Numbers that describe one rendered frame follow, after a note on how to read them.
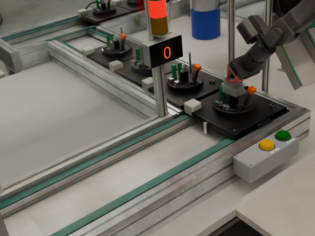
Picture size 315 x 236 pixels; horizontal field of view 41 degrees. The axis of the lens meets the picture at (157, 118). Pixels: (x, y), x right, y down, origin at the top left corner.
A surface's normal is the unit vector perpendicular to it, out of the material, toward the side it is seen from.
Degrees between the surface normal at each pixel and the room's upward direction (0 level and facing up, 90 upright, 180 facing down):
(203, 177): 90
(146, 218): 90
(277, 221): 0
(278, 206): 0
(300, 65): 45
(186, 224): 0
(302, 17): 69
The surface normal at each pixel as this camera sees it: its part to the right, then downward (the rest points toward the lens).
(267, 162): 0.59, 0.36
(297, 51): 0.25, -0.30
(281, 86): -0.09, -0.85
